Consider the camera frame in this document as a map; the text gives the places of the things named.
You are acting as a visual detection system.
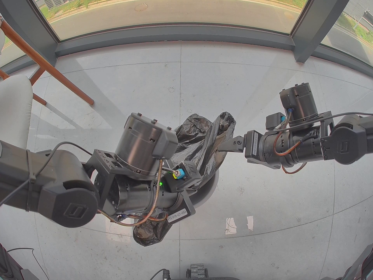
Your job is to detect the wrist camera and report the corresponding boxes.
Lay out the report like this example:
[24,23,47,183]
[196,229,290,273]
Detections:
[163,161,202,193]
[265,113,287,133]

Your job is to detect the black plastic bag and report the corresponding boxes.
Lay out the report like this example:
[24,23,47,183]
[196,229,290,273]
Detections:
[132,112,236,247]

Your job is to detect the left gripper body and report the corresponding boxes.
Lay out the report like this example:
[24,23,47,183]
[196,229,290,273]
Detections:
[114,181,196,224]

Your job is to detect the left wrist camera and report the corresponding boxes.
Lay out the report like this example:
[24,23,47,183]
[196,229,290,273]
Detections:
[163,161,202,193]

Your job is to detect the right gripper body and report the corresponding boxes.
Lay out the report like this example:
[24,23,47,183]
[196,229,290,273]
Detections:
[244,129,324,169]

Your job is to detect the window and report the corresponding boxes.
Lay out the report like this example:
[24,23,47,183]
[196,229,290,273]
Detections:
[0,0,373,78]

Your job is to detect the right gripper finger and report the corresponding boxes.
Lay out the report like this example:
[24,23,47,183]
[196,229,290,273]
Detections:
[217,135,247,154]

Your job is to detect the white trash bin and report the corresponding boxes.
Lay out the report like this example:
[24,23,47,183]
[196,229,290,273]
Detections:
[186,172,219,210]

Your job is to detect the white cushioned wooden chair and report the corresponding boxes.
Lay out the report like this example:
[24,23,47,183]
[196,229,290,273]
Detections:
[0,15,94,151]

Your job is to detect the black cable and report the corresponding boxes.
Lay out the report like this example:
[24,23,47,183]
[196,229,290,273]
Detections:
[273,112,373,132]
[6,247,48,280]
[150,269,170,280]
[0,142,95,206]

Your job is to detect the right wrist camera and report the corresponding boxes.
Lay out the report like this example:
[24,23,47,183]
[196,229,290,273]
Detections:
[265,113,287,133]

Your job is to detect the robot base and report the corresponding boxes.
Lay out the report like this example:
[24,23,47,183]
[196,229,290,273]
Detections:
[172,263,241,280]

